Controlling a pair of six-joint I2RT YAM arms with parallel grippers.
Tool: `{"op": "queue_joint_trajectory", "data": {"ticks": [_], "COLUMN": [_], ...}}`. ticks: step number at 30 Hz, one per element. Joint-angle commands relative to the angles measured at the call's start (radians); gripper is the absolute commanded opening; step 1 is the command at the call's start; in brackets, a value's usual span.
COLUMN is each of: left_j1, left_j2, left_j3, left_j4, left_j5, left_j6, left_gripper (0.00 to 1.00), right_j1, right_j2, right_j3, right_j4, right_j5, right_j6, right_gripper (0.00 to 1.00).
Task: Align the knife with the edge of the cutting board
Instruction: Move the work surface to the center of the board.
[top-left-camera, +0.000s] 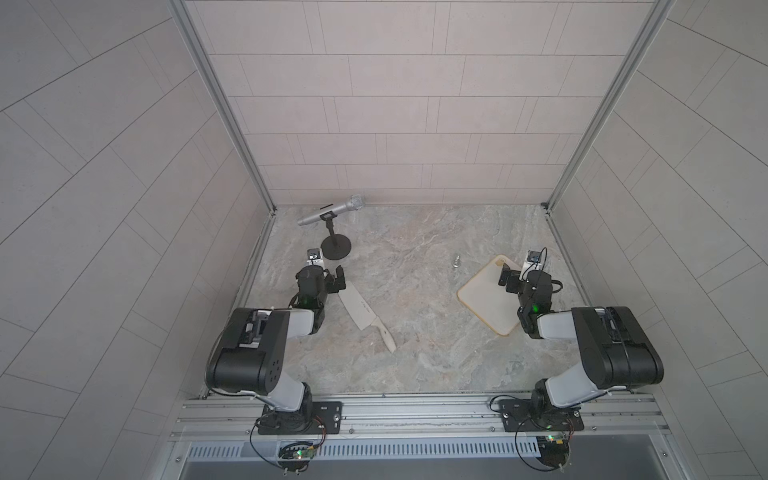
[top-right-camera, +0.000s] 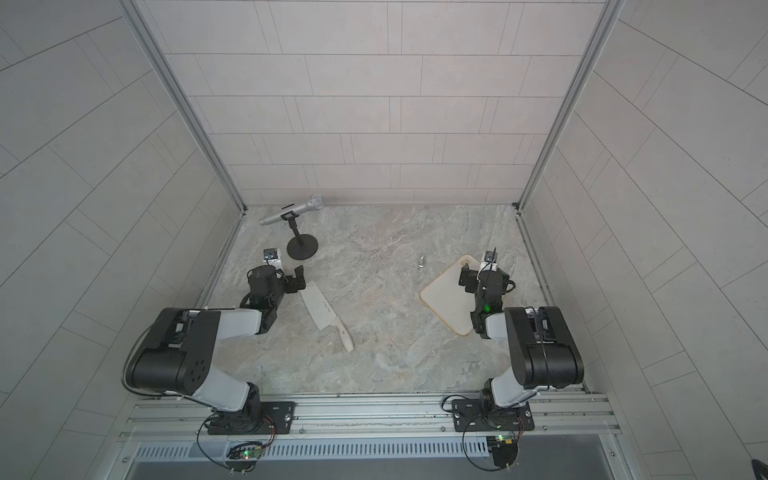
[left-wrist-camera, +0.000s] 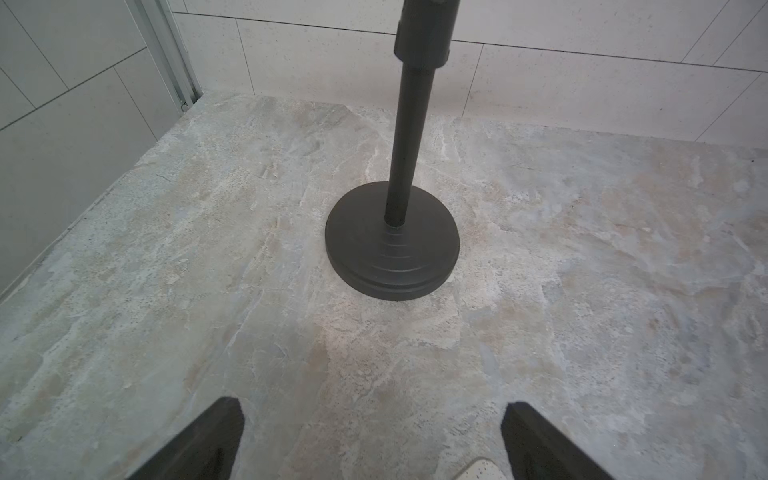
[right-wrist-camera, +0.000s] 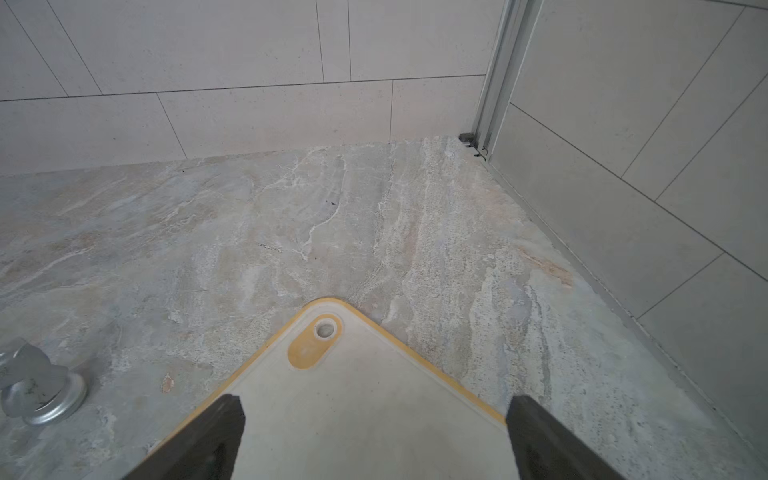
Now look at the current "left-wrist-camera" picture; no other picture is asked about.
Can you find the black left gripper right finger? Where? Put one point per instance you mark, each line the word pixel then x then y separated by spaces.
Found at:
pixel 536 449

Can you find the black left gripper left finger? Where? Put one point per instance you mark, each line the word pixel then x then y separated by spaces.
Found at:
pixel 205 449

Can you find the beige cutting board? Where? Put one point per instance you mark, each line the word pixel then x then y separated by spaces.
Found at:
pixel 481 469

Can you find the black microphone stand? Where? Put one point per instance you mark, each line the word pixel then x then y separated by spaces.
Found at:
pixel 390 239

